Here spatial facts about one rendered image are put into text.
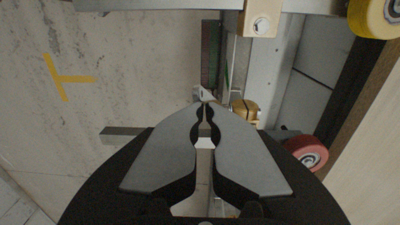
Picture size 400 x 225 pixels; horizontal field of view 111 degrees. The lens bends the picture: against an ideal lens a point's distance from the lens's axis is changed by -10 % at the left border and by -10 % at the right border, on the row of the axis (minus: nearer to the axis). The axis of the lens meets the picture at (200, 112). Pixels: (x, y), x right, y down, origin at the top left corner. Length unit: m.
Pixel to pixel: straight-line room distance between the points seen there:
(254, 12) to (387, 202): 0.58
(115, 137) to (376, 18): 0.44
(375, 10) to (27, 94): 2.01
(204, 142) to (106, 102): 1.23
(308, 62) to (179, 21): 0.82
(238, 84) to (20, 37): 1.58
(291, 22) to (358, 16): 0.28
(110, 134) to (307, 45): 0.53
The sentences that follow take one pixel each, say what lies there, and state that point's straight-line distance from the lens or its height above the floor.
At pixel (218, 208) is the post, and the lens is 0.75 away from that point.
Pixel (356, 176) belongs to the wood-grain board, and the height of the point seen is 0.90.
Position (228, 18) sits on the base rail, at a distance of 0.41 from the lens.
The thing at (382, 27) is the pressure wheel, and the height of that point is 0.91.
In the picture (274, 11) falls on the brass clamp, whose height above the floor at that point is 0.86.
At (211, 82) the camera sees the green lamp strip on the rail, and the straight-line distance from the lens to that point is 0.43.
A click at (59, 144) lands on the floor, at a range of 2.14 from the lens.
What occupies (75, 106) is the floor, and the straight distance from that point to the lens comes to 1.68.
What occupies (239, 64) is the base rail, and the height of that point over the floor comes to 0.70.
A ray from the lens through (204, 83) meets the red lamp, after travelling 0.43.
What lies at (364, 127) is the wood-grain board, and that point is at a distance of 0.37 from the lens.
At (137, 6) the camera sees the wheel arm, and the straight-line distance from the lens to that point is 0.27.
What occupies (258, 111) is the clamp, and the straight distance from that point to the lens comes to 0.31.
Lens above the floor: 1.10
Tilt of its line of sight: 60 degrees down
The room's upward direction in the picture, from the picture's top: 177 degrees counter-clockwise
